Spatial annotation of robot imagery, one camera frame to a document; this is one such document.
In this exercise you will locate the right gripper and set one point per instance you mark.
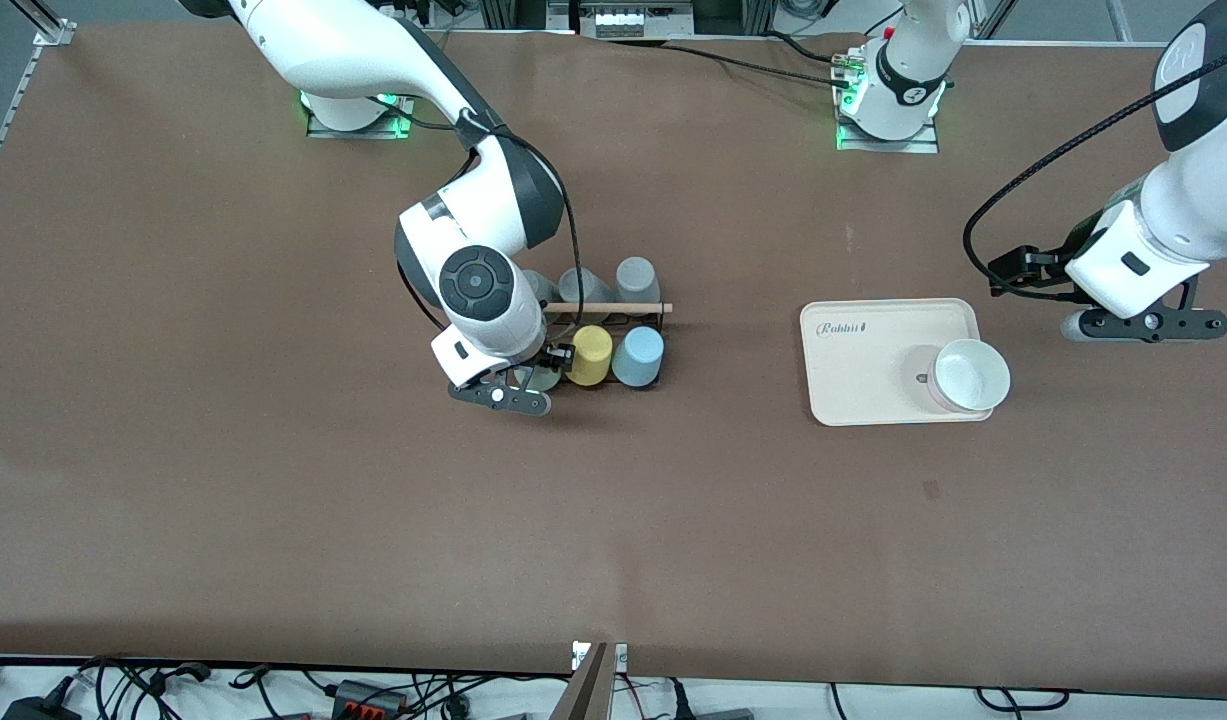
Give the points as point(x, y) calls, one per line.
point(553, 357)

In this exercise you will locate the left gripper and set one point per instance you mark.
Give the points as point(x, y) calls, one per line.
point(1053, 265)

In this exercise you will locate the mint green cup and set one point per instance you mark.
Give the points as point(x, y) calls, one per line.
point(543, 380)

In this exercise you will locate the light blue cup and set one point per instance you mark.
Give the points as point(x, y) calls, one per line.
point(638, 358)

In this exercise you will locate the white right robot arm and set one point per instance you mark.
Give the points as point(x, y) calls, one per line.
point(373, 60)

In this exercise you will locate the yellow cup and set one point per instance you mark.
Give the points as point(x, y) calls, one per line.
point(589, 356)

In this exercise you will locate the grey cup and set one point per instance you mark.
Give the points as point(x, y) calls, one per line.
point(593, 290)
point(637, 282)
point(539, 288)

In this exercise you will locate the white bowl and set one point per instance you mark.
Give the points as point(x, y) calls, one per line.
point(968, 375)

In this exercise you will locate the cream plastic tray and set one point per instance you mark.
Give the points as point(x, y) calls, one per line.
point(878, 340)

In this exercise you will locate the white power strip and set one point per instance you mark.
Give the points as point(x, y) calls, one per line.
point(628, 22)

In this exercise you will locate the black box with red buttons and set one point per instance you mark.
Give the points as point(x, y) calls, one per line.
point(371, 698)

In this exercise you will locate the black power adapter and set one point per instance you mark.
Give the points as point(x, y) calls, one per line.
point(38, 708)

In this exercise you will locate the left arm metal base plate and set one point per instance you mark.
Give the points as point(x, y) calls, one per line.
point(888, 145)

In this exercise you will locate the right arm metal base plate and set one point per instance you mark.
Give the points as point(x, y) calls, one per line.
point(358, 132)

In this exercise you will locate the wooden camera post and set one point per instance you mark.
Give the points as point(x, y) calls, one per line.
point(585, 692)

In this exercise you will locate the silver aluminium edge rail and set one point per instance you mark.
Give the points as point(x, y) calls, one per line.
point(13, 100)

